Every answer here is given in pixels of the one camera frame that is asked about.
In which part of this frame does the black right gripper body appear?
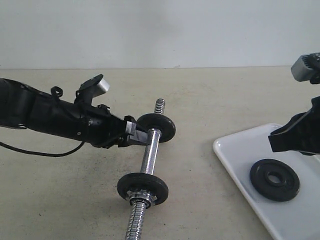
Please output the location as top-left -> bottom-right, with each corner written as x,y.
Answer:
299,96 -> 320,156

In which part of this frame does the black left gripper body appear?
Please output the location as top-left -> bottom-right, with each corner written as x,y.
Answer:
75,104 -> 137,149

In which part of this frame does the black weight plate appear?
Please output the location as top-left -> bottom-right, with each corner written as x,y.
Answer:
136,113 -> 176,143
249,158 -> 300,202
117,172 -> 169,205

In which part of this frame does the chrome dumbbell bar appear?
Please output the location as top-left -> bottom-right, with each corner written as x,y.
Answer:
124,98 -> 166,240

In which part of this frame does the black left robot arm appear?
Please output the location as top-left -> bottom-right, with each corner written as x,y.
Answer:
0,74 -> 148,149

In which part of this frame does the white rectangular tray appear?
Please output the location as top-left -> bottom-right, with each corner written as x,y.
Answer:
212,123 -> 320,240

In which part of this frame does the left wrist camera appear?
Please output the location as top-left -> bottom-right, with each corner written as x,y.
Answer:
74,74 -> 110,105

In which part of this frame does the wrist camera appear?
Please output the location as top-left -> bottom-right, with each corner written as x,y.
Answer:
74,74 -> 110,105
290,52 -> 320,85

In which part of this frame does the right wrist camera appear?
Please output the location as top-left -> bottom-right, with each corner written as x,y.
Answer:
290,52 -> 320,85

